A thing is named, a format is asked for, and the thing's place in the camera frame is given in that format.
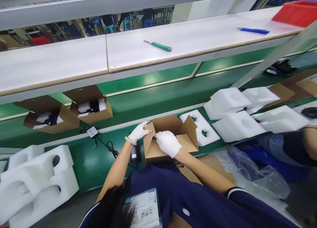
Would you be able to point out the brown cardboard box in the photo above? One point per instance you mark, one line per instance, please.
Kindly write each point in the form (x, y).
(294, 88)
(173, 129)

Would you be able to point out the red plastic bin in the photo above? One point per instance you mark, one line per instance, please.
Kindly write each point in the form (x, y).
(294, 14)

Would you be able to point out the black power adapter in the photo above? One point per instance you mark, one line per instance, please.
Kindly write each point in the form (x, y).
(135, 152)

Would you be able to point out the blue plastic bin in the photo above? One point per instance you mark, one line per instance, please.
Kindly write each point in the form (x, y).
(292, 171)

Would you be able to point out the flat white two-hole foam panel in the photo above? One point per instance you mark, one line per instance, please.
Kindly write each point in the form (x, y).
(200, 125)

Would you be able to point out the person's body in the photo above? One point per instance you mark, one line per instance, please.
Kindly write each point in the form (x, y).
(193, 203)

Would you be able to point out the clear plastic bag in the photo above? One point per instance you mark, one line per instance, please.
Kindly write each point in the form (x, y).
(262, 178)

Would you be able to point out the white foam block with hole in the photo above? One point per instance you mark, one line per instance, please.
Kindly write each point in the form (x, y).
(49, 155)
(237, 127)
(262, 95)
(282, 119)
(62, 188)
(223, 101)
(22, 186)

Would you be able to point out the grey overhead beam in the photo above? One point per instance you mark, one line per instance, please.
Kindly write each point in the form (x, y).
(111, 2)

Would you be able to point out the clear badge holder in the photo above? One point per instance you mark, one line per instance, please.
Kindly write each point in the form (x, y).
(146, 209)

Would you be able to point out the cardboard box with foam insert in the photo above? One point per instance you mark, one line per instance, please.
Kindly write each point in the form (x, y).
(99, 111)
(62, 121)

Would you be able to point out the folded brown cardboard box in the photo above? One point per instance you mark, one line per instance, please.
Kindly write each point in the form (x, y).
(294, 88)

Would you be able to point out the person's left hand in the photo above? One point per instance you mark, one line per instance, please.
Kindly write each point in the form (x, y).
(137, 134)

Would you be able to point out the grey metal frame post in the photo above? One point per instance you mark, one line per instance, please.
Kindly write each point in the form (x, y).
(275, 54)

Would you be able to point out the person's right hand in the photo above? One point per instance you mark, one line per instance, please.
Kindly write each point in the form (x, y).
(169, 143)

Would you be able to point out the person's right fingers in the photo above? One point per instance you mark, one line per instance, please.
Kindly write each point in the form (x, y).
(159, 136)

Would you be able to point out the white workbench shelf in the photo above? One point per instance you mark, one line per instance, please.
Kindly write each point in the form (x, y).
(148, 45)

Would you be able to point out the green conveyor belt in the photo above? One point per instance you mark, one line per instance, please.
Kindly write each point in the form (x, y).
(138, 99)

